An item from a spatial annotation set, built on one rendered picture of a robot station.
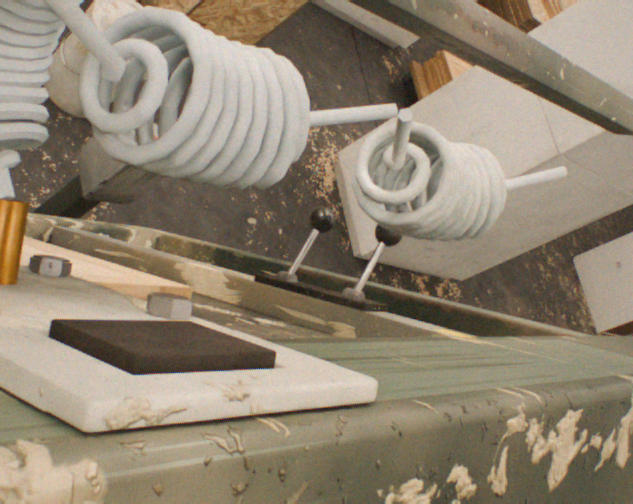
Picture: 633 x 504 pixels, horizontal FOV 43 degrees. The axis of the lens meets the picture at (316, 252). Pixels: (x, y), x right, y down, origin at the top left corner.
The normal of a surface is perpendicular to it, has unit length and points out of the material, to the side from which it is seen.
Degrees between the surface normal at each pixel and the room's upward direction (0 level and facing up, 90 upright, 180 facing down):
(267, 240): 0
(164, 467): 17
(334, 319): 90
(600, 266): 90
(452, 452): 33
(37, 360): 57
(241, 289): 90
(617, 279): 90
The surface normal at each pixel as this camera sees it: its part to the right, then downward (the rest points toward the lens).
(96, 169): -0.65, -0.07
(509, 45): 0.74, 0.17
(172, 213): 0.72, -0.39
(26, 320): 0.18, -0.98
